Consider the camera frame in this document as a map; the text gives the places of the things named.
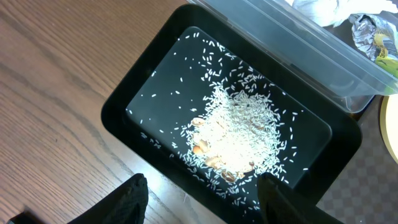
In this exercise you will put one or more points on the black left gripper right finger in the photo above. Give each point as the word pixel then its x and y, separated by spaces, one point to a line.
pixel 281 205

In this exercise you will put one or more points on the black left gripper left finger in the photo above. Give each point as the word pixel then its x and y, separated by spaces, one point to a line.
pixel 125 205

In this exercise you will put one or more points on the leftover white rice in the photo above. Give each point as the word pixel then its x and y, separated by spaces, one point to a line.
pixel 225 122

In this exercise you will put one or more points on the yellow plastic plate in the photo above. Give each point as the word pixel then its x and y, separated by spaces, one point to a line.
pixel 388 124

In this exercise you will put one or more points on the silver green snack wrapper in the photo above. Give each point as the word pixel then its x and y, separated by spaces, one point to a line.
pixel 377 38

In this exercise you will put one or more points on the black food waste tray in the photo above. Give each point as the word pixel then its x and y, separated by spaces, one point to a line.
pixel 326 140

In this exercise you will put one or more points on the clear plastic waste bin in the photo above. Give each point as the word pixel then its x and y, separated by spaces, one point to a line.
pixel 327 60

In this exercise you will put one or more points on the dark brown serving tray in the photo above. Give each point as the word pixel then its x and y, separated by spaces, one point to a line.
pixel 366 190

